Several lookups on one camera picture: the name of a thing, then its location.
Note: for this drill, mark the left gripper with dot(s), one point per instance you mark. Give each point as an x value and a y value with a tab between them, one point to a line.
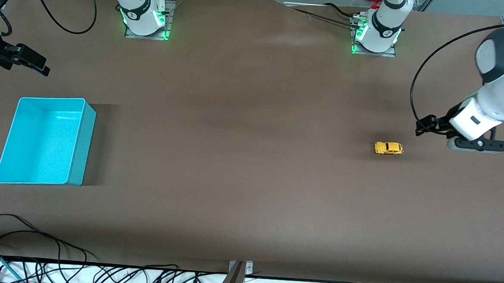
446	122

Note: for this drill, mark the yellow beetle toy car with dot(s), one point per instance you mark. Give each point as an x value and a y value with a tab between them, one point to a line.
388	148

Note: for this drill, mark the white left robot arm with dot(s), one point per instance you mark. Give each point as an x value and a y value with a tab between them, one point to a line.
378	31

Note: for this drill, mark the teal plastic bin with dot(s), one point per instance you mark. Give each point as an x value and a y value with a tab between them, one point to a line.
40	143

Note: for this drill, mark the brown table cover sheet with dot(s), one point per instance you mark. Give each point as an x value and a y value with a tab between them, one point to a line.
251	158

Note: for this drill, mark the dark metal bar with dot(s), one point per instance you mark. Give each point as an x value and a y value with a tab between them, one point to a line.
231	282

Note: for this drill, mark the grey metal bracket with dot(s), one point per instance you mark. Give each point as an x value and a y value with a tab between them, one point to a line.
249	267

